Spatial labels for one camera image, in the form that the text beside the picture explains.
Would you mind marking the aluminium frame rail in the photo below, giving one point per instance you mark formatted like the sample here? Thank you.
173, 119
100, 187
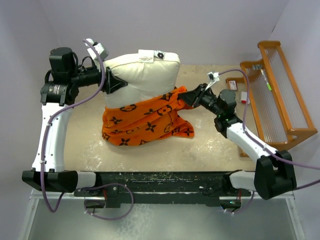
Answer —
275, 219

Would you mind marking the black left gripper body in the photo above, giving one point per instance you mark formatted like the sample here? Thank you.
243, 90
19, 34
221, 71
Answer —
89, 76

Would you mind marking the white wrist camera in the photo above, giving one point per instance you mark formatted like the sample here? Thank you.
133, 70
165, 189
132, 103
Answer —
214, 77
101, 50

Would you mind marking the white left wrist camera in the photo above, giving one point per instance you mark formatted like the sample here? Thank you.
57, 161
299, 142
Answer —
101, 50

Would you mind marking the white pillow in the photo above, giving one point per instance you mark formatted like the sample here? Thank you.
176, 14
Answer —
145, 80

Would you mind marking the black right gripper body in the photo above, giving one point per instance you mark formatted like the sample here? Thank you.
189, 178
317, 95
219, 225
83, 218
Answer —
206, 99

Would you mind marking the orange wooden tiered rack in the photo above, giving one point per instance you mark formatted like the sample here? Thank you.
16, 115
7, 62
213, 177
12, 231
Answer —
279, 117

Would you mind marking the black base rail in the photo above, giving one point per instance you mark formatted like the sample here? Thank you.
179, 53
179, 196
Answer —
192, 187

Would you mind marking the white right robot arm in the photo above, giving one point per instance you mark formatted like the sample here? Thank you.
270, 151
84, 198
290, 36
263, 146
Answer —
274, 173

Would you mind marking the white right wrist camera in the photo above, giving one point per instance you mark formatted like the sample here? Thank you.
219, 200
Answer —
214, 77

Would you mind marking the white red label card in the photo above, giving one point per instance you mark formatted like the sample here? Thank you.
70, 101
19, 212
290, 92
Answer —
233, 85

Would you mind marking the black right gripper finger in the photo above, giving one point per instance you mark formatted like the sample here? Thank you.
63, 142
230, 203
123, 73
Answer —
200, 88
190, 98

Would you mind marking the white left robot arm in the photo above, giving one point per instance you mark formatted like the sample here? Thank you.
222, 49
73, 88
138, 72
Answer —
57, 96

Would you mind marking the white red small box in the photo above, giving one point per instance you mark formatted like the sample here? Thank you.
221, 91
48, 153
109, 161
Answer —
244, 98

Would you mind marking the grey small clip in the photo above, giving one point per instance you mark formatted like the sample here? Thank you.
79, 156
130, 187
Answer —
257, 67

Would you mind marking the green tipped white pen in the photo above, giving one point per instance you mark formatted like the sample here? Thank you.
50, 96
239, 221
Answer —
265, 79

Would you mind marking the orange patterned pillowcase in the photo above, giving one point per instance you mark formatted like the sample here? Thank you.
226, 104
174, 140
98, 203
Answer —
147, 121

